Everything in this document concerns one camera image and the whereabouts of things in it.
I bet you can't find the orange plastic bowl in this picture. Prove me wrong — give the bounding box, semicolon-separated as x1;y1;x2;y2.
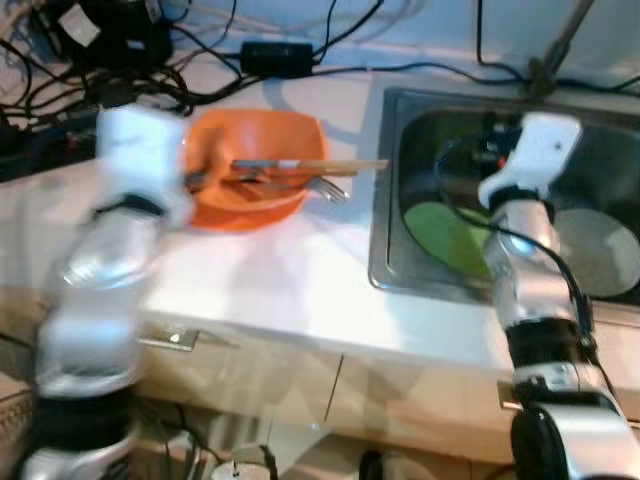
183;107;329;233

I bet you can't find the wooden chopstick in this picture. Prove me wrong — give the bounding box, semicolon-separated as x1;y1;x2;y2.
232;157;391;172
240;165;359;181

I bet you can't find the metal fork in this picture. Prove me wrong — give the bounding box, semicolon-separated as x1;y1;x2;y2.
255;172;351;205

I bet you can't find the metal faucet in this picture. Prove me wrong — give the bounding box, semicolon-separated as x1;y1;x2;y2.
527;0;598;99

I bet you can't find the stainless steel sink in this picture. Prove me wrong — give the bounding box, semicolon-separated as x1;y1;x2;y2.
367;86;640;307

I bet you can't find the green plate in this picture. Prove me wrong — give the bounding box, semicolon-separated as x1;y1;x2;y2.
403;200;498;282

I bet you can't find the black power adapter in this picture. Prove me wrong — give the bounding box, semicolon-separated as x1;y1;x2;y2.
240;40;317;80

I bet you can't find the white bowl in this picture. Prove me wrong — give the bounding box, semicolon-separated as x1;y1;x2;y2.
548;207;640;299

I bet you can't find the black power strip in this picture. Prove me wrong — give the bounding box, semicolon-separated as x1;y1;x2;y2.
0;112;101;183

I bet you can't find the black electronic device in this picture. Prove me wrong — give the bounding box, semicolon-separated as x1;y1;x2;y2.
45;0;173;73

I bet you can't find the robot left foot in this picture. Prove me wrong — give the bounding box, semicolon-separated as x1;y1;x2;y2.
208;445;283;480

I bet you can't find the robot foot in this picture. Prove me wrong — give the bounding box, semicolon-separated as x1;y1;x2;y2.
357;450;421;480
208;445;283;480

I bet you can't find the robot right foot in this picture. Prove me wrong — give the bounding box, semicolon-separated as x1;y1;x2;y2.
357;450;421;480

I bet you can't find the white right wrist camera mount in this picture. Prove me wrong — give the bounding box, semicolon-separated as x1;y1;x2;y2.
478;112;584;211

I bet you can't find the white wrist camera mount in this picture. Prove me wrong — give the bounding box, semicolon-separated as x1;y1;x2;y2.
478;112;584;211
95;103;193;229

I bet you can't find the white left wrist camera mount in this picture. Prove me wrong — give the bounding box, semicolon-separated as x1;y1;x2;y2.
95;103;193;229

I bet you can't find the black power cable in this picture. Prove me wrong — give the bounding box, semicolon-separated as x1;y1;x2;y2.
474;0;533;83
555;80;640;101
313;60;533;87

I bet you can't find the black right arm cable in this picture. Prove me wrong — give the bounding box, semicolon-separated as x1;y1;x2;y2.
434;135;606;401

